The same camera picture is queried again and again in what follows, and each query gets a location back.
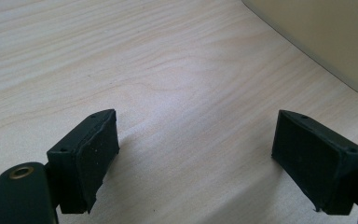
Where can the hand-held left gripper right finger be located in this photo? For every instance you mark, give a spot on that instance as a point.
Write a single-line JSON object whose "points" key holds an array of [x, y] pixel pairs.
{"points": [[313, 158]]}

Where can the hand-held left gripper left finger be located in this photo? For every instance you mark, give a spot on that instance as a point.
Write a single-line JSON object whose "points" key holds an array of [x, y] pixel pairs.
{"points": [[84, 161]]}

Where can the cream trash bin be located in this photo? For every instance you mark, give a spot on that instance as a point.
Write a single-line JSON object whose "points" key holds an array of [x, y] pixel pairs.
{"points": [[329, 34]]}

